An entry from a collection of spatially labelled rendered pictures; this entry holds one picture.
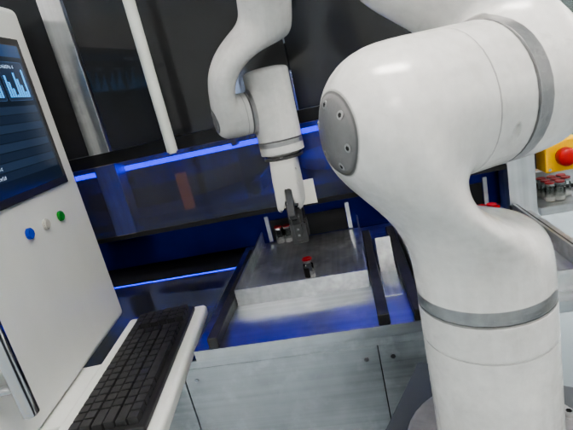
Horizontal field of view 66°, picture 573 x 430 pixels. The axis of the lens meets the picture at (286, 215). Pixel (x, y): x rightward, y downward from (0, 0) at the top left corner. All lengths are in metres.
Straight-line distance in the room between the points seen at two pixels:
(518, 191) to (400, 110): 0.85
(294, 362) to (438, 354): 0.85
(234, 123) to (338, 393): 0.82
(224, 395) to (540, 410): 1.02
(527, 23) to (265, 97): 0.50
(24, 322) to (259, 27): 0.64
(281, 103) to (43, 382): 0.66
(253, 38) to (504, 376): 0.58
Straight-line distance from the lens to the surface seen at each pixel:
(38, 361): 0.94
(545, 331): 0.43
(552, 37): 0.40
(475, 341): 0.42
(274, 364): 1.28
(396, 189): 0.32
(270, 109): 0.81
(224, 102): 0.77
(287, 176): 0.81
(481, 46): 0.36
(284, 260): 1.05
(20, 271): 0.93
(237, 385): 1.34
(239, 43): 0.76
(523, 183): 1.14
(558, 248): 0.93
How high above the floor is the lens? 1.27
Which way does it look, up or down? 16 degrees down
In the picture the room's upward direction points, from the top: 13 degrees counter-clockwise
